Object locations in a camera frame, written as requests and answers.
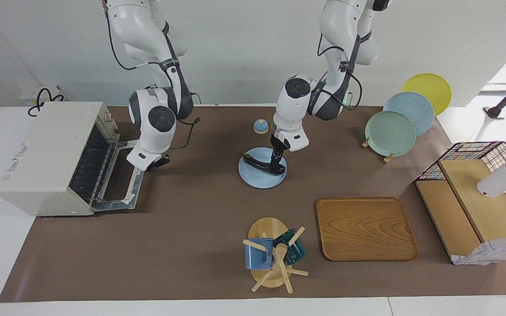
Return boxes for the dark purple eggplant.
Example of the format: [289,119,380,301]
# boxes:
[241,153,280,174]

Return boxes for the light blue ribbed plate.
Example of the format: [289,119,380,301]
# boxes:
[239,147,288,189]

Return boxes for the beige toaster oven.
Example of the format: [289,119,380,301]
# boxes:
[0,101,146,217]

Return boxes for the wooden mug tree stand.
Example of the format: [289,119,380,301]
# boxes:
[242,217,308,294]

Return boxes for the brown table mat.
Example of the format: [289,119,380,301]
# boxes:
[0,105,506,303]

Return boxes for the dark green mug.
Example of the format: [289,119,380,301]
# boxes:
[273,228,307,266]

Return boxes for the blue mug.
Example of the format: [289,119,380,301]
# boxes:
[244,238,275,270]

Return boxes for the rectangular wooden tray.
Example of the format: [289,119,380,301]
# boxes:
[316,197,419,262]

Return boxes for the wooden plate rack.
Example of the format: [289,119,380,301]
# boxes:
[361,137,394,164]

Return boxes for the pale green plate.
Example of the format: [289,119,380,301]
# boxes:
[365,111,417,157]

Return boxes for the light blue smooth plate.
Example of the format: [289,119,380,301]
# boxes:
[383,92,434,136]

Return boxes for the yellow plate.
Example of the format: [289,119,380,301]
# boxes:
[401,73,452,116]

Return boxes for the white cup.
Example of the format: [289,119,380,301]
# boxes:
[477,149,506,198]

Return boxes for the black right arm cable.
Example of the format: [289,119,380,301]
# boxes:
[105,11,201,150]

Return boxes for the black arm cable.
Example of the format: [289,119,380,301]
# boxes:
[105,11,201,150]
[318,33,364,111]

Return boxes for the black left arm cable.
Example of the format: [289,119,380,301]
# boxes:
[318,33,364,111]

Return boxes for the black coiled power cable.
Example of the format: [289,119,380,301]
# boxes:
[28,88,65,117]

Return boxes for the wooden shelf with wire basket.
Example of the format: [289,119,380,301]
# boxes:
[415,141,506,266]

